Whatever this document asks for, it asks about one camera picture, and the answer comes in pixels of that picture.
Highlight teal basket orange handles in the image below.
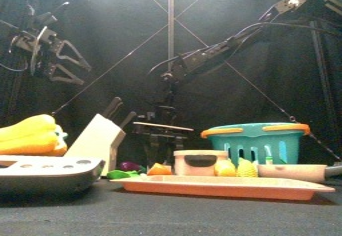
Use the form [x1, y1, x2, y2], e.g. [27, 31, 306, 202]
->
[199, 122, 311, 166]

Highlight white toy rice black label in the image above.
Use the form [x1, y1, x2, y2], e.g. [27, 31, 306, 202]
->
[173, 149, 230, 177]

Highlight black handled toy knife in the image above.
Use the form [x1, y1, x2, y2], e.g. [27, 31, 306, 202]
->
[100, 96, 124, 119]
[119, 110, 138, 130]

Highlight white toy frying pan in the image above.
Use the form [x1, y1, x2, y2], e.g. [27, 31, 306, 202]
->
[257, 163, 342, 184]

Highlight yellow toy bell pepper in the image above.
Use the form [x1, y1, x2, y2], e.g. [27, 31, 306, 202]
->
[0, 113, 70, 157]

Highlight purple toy eggplant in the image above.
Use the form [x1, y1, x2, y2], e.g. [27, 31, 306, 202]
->
[118, 160, 143, 173]

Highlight yellow toy lemon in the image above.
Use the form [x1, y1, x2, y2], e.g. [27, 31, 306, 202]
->
[214, 158, 238, 178]

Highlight orange toy fruit piece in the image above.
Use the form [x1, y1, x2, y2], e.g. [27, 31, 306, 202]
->
[146, 162, 174, 176]

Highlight white toy kitchen scale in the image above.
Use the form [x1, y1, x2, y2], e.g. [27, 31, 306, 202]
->
[0, 154, 107, 194]

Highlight yellow toy corn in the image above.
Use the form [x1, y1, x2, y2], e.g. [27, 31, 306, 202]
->
[235, 157, 259, 178]

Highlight green toy vegetable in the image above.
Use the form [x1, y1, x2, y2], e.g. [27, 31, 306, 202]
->
[106, 169, 144, 180]

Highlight vertical metal frame pole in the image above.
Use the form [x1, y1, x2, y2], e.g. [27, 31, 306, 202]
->
[167, 0, 175, 74]

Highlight pink rectangular plate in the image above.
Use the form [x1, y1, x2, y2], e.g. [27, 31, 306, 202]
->
[110, 174, 337, 202]

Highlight beige toy knife block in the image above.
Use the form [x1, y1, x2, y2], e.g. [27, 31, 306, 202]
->
[64, 113, 127, 177]

